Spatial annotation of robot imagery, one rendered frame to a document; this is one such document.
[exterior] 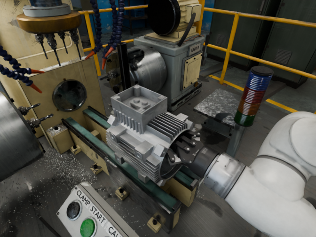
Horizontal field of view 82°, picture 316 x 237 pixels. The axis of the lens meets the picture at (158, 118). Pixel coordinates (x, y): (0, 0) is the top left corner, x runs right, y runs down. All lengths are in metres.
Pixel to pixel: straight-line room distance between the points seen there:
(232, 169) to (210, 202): 0.33
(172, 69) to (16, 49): 0.65
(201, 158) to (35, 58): 0.76
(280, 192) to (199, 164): 0.15
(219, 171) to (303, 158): 0.16
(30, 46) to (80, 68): 0.19
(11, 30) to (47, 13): 0.26
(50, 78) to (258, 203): 0.77
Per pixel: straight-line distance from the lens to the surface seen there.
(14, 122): 0.62
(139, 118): 0.45
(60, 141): 0.89
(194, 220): 0.69
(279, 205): 0.42
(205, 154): 0.43
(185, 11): 1.03
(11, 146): 0.63
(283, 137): 0.46
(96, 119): 0.87
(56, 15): 0.68
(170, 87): 0.99
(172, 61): 0.93
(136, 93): 0.55
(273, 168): 0.44
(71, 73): 0.86
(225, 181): 0.42
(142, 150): 0.44
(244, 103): 0.64
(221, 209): 0.73
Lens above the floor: 1.43
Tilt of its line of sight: 38 degrees down
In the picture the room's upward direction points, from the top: straight up
